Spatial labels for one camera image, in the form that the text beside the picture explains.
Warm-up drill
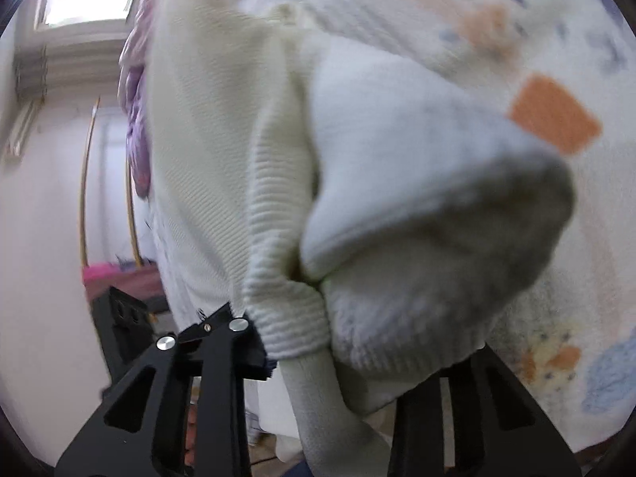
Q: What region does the white button-up jacket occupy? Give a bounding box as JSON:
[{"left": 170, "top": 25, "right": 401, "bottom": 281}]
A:
[{"left": 145, "top": 0, "right": 574, "bottom": 476}]

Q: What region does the purple floral quilt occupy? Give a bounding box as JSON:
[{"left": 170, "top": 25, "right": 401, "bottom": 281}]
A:
[{"left": 118, "top": 0, "right": 156, "bottom": 199}]

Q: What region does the floral bed sheet mattress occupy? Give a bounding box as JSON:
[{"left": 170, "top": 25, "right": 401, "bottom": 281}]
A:
[{"left": 149, "top": 0, "right": 636, "bottom": 454}]

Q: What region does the wooden rail rack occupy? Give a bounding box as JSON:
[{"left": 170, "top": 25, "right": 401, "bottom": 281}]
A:
[{"left": 79, "top": 97, "right": 143, "bottom": 269}]

